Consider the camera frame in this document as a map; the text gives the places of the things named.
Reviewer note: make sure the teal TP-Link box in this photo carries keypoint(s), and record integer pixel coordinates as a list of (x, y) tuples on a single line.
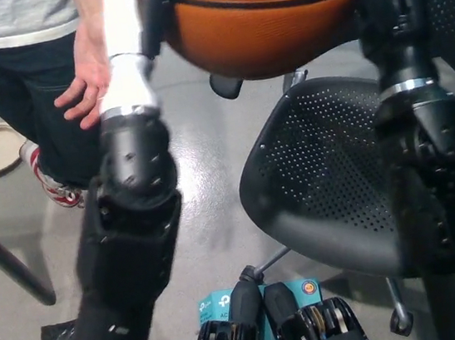
[(218, 305)]

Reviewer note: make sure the person left hand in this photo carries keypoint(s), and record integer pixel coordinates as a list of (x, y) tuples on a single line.
[(90, 83)]

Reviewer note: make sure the person right red white sneaker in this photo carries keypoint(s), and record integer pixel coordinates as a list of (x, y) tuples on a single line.
[(59, 196)]

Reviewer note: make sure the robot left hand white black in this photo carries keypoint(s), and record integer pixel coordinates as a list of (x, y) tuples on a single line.
[(128, 86)]

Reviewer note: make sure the orange Wilson basketball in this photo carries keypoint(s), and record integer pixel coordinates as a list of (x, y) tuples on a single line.
[(260, 35)]

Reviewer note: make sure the black slanted table leg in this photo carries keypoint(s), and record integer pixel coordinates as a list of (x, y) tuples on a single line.
[(13, 265)]

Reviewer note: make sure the black perforated office chair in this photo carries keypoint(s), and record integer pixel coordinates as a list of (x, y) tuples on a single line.
[(324, 174)]

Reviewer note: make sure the person grey shirt dark trousers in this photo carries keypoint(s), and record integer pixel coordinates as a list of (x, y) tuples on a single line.
[(13, 102)]

